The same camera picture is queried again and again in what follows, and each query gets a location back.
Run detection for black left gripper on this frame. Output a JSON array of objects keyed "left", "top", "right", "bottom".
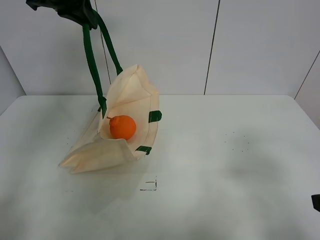
[{"left": 26, "top": 0, "right": 98, "bottom": 30}]

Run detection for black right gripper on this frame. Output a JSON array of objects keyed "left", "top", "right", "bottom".
[{"left": 311, "top": 194, "right": 320, "bottom": 212}]

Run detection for white linen bag green handles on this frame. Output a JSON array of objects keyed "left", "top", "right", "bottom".
[{"left": 59, "top": 10, "right": 162, "bottom": 174}]

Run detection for orange with stem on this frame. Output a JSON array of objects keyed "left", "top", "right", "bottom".
[{"left": 107, "top": 115, "right": 137, "bottom": 141}]

